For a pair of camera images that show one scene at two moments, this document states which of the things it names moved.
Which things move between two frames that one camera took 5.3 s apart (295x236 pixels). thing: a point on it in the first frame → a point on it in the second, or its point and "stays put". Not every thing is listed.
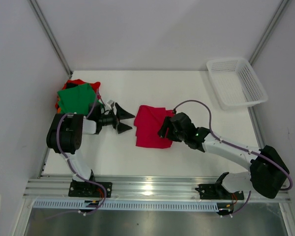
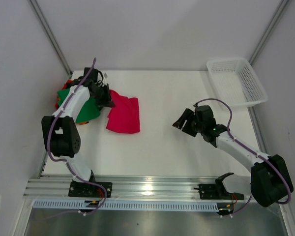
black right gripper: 169,126 → 190,123
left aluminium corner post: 51,37 stays put
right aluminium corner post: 268,31 stays put
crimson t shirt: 148,120 → 124,116
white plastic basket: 236,83 stays put
